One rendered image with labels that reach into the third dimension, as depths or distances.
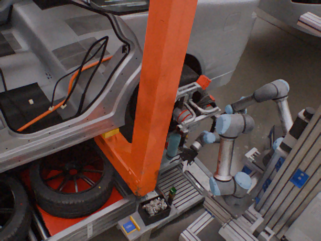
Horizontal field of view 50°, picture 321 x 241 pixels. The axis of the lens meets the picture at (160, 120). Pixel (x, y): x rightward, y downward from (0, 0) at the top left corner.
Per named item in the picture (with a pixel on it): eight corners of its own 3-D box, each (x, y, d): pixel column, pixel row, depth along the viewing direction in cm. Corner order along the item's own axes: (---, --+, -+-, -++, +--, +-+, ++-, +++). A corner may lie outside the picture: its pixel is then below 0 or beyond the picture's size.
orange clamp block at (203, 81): (198, 84, 279) (205, 75, 277) (205, 90, 275) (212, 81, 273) (194, 82, 274) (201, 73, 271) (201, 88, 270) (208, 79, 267)
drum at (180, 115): (183, 114, 292) (186, 101, 282) (198, 129, 281) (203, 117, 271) (170, 119, 285) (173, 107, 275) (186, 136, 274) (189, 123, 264)
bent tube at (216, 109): (202, 96, 281) (206, 86, 274) (219, 110, 271) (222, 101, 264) (186, 103, 272) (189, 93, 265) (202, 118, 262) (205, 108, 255)
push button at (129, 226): (130, 221, 249) (130, 220, 248) (135, 229, 246) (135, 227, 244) (122, 226, 246) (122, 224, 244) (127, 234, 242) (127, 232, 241)
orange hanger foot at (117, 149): (110, 133, 300) (112, 104, 276) (144, 175, 273) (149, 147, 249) (93, 139, 291) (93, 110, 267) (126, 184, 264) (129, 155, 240)
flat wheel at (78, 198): (75, 142, 319) (74, 124, 303) (129, 181, 296) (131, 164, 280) (14, 186, 277) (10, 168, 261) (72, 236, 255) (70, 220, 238)
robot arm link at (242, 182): (249, 196, 224) (256, 184, 214) (230, 198, 220) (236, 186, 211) (243, 181, 232) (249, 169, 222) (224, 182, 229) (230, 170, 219)
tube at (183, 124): (184, 104, 271) (187, 93, 264) (200, 119, 261) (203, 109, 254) (167, 111, 262) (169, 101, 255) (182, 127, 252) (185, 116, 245)
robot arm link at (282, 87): (281, 153, 259) (262, 84, 253) (293, 147, 266) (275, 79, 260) (294, 154, 248) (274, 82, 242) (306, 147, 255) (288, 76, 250)
